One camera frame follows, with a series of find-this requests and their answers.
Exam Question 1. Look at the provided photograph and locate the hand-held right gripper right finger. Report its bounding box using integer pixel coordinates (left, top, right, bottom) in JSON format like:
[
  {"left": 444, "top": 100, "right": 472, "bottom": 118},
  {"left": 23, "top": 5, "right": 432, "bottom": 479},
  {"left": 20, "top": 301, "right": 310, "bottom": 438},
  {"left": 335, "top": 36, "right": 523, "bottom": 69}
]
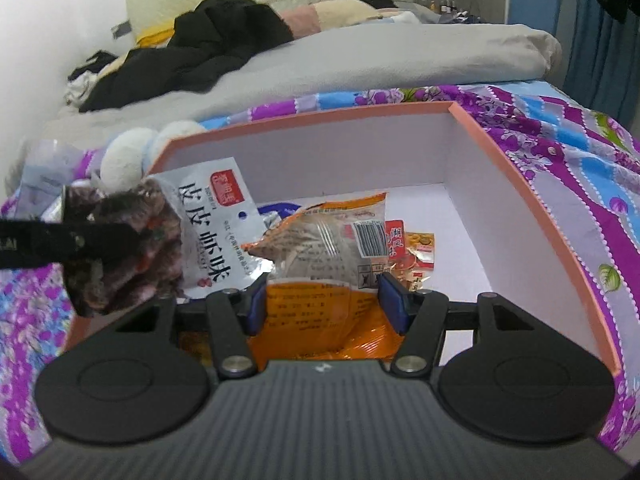
[{"left": 377, "top": 272, "right": 526, "bottom": 377}]

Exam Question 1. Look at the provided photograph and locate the grey duvet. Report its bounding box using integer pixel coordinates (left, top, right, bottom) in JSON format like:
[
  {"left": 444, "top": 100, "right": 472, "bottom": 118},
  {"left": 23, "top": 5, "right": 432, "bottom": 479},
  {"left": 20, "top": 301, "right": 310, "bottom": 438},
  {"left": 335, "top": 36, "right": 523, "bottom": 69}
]
[{"left": 45, "top": 22, "right": 563, "bottom": 133}]

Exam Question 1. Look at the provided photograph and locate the pink pillow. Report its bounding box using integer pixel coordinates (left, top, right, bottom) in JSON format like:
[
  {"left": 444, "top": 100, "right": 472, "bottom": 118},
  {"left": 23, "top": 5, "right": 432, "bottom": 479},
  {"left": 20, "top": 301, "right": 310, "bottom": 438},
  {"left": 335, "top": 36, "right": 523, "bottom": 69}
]
[{"left": 277, "top": 5, "right": 321, "bottom": 41}]

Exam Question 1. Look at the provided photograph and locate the white plush toy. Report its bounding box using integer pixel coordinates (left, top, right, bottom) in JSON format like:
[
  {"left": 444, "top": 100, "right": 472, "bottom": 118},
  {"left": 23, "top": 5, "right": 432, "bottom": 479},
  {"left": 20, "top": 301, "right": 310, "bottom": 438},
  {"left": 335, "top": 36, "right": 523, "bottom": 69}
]
[{"left": 97, "top": 120, "right": 206, "bottom": 196}]

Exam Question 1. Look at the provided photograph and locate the white snack packet red label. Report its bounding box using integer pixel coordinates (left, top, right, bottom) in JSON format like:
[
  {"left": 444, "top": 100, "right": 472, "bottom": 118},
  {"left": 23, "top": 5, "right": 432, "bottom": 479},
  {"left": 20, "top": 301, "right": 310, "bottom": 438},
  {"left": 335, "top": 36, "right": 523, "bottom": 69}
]
[{"left": 150, "top": 156, "right": 281, "bottom": 301}]

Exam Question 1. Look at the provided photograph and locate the white blue snack packet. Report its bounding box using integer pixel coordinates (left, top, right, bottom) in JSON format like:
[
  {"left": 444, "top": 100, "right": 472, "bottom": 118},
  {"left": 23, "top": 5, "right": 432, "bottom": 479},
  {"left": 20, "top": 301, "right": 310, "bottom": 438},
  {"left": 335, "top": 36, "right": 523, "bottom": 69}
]
[{"left": 257, "top": 201, "right": 303, "bottom": 231}]

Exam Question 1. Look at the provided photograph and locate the clear plastic bag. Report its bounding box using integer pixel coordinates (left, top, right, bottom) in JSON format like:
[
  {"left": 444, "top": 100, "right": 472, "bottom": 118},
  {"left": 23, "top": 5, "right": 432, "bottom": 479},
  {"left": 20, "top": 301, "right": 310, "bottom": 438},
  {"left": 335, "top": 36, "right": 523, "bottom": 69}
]
[{"left": 20, "top": 137, "right": 101, "bottom": 221}]

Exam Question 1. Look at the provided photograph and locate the group of small bottles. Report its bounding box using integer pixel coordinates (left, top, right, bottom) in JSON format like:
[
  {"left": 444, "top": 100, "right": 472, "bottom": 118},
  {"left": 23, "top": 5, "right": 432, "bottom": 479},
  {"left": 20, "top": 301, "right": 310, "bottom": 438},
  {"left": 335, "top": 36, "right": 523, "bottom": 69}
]
[{"left": 430, "top": 0, "right": 471, "bottom": 15}]

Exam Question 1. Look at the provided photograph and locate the dark blue patterned cloth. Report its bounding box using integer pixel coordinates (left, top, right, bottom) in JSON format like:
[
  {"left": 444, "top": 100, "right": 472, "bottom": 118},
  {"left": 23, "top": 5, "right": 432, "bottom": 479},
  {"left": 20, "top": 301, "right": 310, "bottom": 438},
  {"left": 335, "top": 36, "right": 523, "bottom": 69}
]
[{"left": 440, "top": 10, "right": 488, "bottom": 26}]

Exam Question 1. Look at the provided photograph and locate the black jacket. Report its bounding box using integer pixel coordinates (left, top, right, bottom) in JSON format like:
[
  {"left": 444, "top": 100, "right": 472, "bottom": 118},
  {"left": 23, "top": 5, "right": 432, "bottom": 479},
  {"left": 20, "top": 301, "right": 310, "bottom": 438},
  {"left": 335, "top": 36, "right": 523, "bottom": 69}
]
[{"left": 77, "top": 0, "right": 296, "bottom": 113}]

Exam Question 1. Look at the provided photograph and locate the pink cardboard box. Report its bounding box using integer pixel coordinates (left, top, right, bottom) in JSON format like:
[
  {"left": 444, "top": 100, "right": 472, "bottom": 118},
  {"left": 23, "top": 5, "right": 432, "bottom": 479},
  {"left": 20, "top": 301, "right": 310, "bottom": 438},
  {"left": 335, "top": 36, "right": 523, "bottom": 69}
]
[{"left": 69, "top": 101, "right": 623, "bottom": 377}]

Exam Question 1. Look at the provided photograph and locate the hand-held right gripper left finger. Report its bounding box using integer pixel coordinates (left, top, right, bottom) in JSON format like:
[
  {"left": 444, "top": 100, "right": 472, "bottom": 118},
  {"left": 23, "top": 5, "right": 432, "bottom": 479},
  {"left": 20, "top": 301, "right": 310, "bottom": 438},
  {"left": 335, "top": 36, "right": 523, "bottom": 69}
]
[{"left": 112, "top": 275, "right": 271, "bottom": 380}]

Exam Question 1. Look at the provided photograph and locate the dark mottled snack packet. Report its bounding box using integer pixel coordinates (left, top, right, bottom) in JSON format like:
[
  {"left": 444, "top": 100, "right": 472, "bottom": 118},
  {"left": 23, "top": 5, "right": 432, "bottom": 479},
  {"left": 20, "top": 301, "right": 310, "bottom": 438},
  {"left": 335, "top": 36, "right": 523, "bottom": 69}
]
[{"left": 62, "top": 177, "right": 186, "bottom": 317}]

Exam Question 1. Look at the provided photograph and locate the beige pillow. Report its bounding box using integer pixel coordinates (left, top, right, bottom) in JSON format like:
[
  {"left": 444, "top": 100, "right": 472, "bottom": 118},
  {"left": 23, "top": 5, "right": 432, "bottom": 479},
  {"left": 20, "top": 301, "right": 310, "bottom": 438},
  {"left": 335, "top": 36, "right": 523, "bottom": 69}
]
[{"left": 312, "top": 0, "right": 386, "bottom": 28}]

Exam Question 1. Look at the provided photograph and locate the blue curtain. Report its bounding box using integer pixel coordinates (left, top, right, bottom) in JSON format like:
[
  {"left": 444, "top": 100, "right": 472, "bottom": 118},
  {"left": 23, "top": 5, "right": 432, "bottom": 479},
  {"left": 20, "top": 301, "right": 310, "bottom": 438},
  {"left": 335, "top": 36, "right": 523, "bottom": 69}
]
[{"left": 562, "top": 0, "right": 640, "bottom": 133}]

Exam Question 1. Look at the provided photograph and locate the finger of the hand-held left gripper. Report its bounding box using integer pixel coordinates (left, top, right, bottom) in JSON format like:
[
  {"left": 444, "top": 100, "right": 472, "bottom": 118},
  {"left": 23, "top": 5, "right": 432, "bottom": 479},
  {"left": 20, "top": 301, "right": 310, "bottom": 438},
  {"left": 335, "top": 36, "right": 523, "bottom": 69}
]
[{"left": 60, "top": 222, "right": 147, "bottom": 263}]

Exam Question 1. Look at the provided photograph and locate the clothes pile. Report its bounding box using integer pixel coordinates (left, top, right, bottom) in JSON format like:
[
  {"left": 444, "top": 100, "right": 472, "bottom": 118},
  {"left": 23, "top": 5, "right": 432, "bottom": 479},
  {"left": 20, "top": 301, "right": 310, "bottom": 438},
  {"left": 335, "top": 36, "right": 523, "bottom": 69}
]
[{"left": 62, "top": 50, "right": 121, "bottom": 108}]

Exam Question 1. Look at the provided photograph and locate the purple floral bedsheet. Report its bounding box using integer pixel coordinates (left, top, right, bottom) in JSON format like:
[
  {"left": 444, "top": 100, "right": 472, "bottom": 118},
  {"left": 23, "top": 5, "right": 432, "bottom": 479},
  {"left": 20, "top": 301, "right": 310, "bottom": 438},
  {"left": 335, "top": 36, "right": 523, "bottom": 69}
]
[{"left": 0, "top": 84, "right": 640, "bottom": 461}]

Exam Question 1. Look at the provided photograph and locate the yellow blanket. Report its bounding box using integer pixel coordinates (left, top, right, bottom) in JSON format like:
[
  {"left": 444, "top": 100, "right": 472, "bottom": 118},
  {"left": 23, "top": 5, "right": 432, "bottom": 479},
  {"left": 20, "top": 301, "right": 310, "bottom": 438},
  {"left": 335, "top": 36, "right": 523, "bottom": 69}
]
[{"left": 135, "top": 25, "right": 176, "bottom": 48}]

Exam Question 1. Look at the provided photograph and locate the orange red snack packet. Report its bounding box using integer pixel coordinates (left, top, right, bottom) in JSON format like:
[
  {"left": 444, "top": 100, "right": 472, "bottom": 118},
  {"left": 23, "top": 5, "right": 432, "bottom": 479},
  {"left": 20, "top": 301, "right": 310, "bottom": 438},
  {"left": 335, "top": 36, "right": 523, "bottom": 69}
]
[{"left": 384, "top": 219, "right": 436, "bottom": 293}]

